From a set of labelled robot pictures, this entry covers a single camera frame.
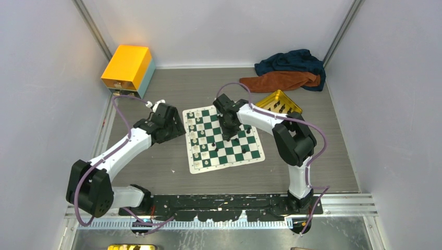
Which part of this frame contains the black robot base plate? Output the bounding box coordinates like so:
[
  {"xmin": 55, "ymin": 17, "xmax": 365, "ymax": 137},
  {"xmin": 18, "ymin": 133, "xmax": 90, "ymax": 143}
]
[{"xmin": 118, "ymin": 193, "xmax": 323, "ymax": 222}]

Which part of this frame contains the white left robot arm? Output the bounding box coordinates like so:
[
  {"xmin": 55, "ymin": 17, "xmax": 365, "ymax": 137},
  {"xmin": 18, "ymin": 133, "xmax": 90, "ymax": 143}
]
[{"xmin": 66, "ymin": 101, "xmax": 185, "ymax": 218}]

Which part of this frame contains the yellow teal drawer box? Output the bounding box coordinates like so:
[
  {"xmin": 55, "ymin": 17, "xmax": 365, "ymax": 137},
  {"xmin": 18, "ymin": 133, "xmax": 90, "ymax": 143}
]
[{"xmin": 101, "ymin": 45, "xmax": 156, "ymax": 98}]

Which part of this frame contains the gold metal tin tray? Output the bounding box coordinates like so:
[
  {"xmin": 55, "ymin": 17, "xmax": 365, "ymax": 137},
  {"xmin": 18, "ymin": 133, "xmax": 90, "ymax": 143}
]
[{"xmin": 255, "ymin": 90, "xmax": 302, "ymax": 115}]

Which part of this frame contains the dark blue cloth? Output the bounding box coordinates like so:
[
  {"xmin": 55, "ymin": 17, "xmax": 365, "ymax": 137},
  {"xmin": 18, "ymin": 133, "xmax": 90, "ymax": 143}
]
[{"xmin": 254, "ymin": 49, "xmax": 326, "ymax": 92}]

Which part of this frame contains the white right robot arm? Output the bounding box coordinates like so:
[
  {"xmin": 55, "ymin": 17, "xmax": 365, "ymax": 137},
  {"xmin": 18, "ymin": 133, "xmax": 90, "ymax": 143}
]
[{"xmin": 213, "ymin": 94, "xmax": 317, "ymax": 214}]

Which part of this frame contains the aluminium wall rail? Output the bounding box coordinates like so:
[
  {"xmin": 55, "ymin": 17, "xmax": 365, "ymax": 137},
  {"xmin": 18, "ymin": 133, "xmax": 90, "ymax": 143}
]
[
  {"xmin": 72, "ymin": 0, "xmax": 112, "ymax": 61},
  {"xmin": 323, "ymin": 0, "xmax": 365, "ymax": 68}
]

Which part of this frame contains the green white chess mat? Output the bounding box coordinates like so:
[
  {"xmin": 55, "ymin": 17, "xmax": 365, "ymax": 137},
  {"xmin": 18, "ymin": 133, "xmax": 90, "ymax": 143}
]
[{"xmin": 182, "ymin": 105, "xmax": 265, "ymax": 174}]

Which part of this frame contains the orange brown cloth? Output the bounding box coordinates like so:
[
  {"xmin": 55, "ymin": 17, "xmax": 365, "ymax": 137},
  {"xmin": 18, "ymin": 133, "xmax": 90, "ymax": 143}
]
[{"xmin": 239, "ymin": 71, "xmax": 321, "ymax": 93}]

